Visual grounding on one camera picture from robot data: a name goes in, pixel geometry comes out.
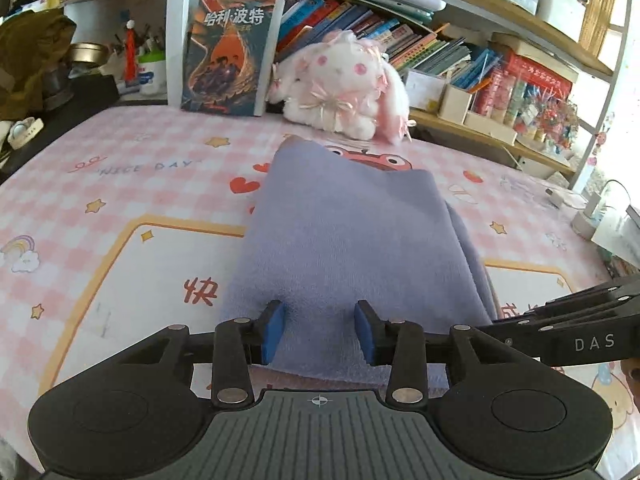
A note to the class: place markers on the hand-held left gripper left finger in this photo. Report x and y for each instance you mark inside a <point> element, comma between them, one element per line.
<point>272,332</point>

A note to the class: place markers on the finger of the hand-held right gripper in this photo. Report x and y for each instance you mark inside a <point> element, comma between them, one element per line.
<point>600,294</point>
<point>530,327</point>

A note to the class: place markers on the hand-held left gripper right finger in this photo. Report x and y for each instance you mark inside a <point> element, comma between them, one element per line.
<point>369,335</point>

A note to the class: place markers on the purple and pink sweater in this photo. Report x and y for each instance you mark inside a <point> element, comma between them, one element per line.
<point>350,240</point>

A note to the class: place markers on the white charging stand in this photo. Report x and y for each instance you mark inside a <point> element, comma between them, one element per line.
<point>587,220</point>

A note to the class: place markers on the white charger plug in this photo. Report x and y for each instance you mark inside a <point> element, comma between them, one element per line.
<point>556,197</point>

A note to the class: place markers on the pink figure sticker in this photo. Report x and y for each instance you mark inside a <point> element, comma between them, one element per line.
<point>597,142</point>

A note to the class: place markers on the pink checked desk mat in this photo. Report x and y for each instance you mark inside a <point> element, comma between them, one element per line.
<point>150,185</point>

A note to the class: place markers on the white flat tray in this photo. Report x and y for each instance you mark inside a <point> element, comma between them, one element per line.
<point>490,127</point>

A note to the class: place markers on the red boxed book set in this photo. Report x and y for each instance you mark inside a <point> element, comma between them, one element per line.
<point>540,77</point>

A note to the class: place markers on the white pen holder box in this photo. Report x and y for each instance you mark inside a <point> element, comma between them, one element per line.
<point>455,105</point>

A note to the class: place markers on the white desk calendar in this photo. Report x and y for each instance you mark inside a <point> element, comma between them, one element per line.
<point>425,91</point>

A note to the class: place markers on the beige book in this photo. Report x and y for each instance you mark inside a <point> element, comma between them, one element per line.
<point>530,47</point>

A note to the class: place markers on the white pink plush bunny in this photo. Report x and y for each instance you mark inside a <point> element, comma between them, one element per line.
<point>340,75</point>

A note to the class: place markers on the dark illustrated book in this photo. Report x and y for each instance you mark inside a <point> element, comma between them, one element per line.
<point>225,60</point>

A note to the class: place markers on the woven basket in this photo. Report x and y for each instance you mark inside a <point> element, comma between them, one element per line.
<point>597,15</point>

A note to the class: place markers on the white jar with green lid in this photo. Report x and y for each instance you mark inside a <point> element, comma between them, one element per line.
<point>152,75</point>

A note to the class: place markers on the white storage box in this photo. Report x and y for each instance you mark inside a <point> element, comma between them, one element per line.
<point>560,10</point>

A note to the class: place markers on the black box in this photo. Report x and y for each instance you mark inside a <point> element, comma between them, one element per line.
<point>85,105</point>

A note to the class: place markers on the red tassel ornament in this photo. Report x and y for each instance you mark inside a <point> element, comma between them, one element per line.
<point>130,55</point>

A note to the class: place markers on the white shelf unit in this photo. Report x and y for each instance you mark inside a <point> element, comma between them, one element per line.
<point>177,35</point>

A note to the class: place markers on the row of colourful books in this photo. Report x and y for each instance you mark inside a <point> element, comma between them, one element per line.
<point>350,17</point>

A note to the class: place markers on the white wrist watch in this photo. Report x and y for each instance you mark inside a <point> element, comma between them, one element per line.
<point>22,132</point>

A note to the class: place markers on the dark metal pot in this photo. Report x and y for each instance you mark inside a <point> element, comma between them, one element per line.
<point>57,90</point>

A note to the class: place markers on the metal bowl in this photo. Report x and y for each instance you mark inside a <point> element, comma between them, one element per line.
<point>87,55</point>

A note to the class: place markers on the olive cloth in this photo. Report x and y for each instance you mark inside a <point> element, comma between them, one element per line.
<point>30,50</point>

